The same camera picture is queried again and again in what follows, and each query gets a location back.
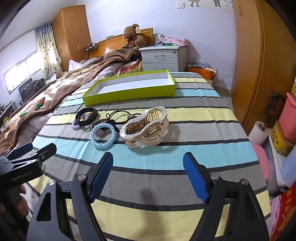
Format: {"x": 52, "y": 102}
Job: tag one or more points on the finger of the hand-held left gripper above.
{"x": 45, "y": 151}
{"x": 19, "y": 150}

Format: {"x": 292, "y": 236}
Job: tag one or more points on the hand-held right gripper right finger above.
{"x": 194, "y": 178}

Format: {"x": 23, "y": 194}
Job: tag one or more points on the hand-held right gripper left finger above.
{"x": 101, "y": 177}

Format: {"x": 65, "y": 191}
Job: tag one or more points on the black wristband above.
{"x": 79, "y": 114}

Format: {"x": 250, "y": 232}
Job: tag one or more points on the clear hair claw clip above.
{"x": 143, "y": 129}

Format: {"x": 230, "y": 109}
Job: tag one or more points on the brown beaded hair clip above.
{"x": 135, "y": 115}

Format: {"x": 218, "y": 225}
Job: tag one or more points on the green cardboard box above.
{"x": 129, "y": 85}

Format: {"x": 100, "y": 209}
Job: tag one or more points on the person's left hand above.
{"x": 22, "y": 204}

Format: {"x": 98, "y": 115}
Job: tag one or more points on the striped bedsheet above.
{"x": 161, "y": 150}

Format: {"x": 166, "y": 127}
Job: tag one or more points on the pink plastic stool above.
{"x": 260, "y": 160}

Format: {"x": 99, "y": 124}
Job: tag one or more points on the window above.
{"x": 20, "y": 74}

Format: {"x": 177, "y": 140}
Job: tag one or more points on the white paper roll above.
{"x": 257, "y": 135}

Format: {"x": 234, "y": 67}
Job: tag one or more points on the brown blanket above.
{"x": 69, "y": 78}

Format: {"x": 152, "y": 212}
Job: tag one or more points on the yellow printed box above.
{"x": 281, "y": 141}

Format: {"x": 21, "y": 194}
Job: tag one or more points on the red printed box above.
{"x": 285, "y": 215}

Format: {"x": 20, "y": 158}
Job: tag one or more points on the patterned curtain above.
{"x": 47, "y": 48}

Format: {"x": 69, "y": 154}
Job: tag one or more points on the orange box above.
{"x": 202, "y": 72}

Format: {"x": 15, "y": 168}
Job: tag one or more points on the red and gold pillow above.
{"x": 130, "y": 67}

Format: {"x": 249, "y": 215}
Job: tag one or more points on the tall wooden wardrobe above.
{"x": 69, "y": 34}

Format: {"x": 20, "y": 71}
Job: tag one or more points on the wooden headboard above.
{"x": 108, "y": 45}

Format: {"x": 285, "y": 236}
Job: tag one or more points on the grey nightstand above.
{"x": 161, "y": 58}

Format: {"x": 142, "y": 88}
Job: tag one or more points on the large wooden wardrobe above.
{"x": 254, "y": 58}

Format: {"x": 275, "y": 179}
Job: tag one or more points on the pink floral box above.
{"x": 177, "y": 41}

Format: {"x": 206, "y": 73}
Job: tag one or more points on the brown teddy bear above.
{"x": 133, "y": 37}

